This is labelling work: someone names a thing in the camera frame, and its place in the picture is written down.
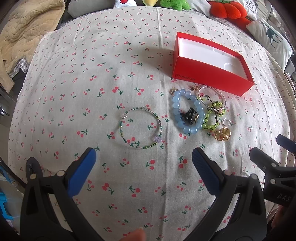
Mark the white deer print pillow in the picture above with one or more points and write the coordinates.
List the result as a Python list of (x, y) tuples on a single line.
[(272, 41)]

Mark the grey patterned pillow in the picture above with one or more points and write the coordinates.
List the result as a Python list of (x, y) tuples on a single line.
[(204, 7)]

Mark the green tree plush toy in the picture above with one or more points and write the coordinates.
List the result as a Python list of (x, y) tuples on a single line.
[(178, 5)]

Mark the person's right hand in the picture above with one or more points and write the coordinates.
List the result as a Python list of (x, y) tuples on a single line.
[(280, 213)]

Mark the cherry print bed sheet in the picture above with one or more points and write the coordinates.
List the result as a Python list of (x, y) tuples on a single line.
[(104, 81)]

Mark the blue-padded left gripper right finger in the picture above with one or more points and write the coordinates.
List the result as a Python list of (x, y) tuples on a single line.
[(238, 211)]

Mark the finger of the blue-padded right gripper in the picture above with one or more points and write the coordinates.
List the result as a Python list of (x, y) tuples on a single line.
[(271, 168), (286, 143)]

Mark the orange pumpkin plush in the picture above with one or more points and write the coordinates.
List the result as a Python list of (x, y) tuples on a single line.
[(232, 11)]

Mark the white bunny plush toy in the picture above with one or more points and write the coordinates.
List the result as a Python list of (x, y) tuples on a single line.
[(124, 3)]

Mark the person's left hand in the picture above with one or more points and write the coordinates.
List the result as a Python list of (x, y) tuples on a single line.
[(137, 235)]

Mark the yellow green carrot plush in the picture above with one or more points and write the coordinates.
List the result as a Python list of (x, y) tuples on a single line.
[(149, 2)]

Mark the red cardboard box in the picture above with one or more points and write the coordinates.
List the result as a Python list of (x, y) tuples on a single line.
[(205, 62)]

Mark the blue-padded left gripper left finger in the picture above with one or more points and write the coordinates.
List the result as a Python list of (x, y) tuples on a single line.
[(48, 210)]

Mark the beige quilted blanket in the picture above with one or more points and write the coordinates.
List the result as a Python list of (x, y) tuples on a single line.
[(26, 26)]

